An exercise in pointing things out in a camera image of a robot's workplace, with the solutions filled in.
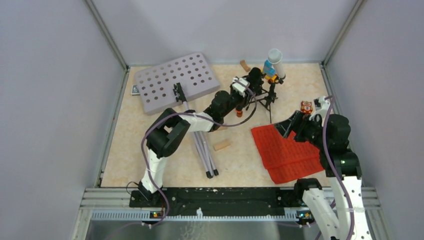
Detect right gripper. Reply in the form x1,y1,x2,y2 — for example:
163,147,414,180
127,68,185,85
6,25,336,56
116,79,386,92
274,109,329,149

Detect black microphone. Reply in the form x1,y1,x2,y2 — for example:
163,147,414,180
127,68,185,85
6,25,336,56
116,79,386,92
235,67,265,118

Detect black mic tripod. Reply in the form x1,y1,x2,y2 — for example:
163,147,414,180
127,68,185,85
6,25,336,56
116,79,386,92
255,80,281,123

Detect white tube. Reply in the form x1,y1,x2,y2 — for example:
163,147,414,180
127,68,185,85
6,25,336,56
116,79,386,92
267,48,286,79

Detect white music stand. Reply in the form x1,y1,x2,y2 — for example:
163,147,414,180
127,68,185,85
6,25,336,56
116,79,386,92
133,51,222,180

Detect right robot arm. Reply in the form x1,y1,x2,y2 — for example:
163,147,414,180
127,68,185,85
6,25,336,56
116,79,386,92
273,110,372,240

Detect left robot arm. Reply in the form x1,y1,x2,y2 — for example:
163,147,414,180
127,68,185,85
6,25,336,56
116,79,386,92
138,89,256,207

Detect red owl toy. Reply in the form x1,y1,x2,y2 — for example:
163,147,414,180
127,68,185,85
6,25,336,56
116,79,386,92
300,100,314,115

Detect wooden block at back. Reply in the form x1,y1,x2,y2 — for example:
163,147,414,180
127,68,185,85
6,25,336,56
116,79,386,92
239,59,251,73

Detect blue yellow toy block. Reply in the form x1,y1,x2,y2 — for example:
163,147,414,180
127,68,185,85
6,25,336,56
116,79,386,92
262,60,279,83

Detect light wooden block front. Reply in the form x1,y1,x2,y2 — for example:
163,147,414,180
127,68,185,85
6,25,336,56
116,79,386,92
213,140,231,151

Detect playing card box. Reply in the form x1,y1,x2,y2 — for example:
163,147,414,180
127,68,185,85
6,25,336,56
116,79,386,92
131,85,140,96

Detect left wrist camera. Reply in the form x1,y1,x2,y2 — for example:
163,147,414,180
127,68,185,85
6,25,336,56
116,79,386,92
231,77,250,97

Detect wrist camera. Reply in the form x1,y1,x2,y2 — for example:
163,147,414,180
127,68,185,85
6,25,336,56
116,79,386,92
231,77,250,97
309,96,332,121

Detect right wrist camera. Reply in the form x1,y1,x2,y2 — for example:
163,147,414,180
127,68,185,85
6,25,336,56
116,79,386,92
309,96,332,121

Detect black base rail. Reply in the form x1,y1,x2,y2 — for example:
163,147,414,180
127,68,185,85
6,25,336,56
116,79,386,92
129,187,307,218

